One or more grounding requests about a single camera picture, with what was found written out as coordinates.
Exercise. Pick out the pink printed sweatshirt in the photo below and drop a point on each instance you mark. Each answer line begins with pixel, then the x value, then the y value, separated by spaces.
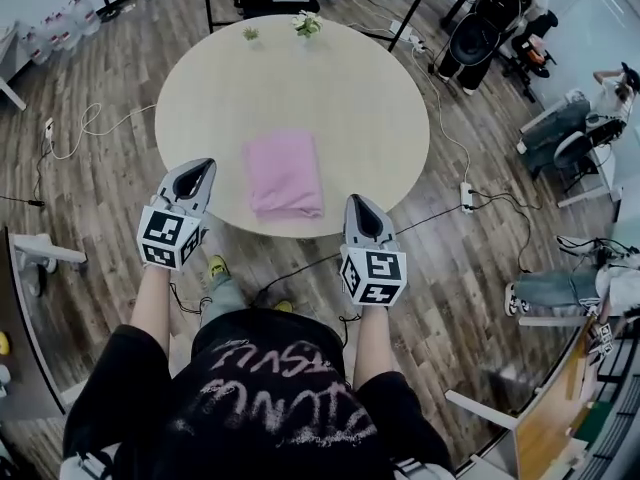
pixel 282 173

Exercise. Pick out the black wheeled chair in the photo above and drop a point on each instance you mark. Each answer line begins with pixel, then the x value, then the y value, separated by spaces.
pixel 532 53

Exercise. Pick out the white power strip black plugs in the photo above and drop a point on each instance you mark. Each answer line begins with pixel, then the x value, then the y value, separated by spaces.
pixel 466 197

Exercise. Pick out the person's grey jeans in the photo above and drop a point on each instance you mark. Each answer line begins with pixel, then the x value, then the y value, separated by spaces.
pixel 225 295

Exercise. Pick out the beige desk white legs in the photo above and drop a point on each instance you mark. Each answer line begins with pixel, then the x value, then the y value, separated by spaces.
pixel 10 63

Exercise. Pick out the white flower potted plant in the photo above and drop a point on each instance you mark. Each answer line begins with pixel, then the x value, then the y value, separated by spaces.
pixel 306 23

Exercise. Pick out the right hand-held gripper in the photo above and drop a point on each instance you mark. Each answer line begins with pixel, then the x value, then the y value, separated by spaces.
pixel 375 275

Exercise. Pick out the person's black printed t-shirt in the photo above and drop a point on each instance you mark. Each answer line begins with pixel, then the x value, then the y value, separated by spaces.
pixel 260 418

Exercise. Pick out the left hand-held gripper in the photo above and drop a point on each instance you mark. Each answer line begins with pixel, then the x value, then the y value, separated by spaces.
pixel 167 238

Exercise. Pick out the dark brown table white legs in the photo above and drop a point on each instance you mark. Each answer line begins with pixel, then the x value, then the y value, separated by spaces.
pixel 20 343

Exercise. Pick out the wooden desk white frame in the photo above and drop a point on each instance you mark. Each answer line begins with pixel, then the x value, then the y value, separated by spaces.
pixel 545 433

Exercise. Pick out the person's right forearm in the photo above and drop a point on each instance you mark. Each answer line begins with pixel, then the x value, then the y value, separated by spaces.
pixel 372 348

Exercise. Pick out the yellow round toy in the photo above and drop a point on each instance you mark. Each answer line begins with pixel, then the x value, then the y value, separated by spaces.
pixel 2 343

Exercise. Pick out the black shelf rack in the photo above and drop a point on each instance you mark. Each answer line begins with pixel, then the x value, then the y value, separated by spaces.
pixel 620 393

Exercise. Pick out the yellow-green sneaker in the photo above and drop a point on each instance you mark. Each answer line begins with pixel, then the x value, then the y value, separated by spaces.
pixel 284 307
pixel 217 267

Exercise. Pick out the small green potted plant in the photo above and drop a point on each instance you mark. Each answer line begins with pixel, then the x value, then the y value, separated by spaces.
pixel 250 33

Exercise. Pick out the person's left forearm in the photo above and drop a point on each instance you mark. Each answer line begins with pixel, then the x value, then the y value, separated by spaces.
pixel 150 308

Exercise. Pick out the group of clear water jugs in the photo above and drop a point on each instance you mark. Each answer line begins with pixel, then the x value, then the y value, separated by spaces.
pixel 65 28

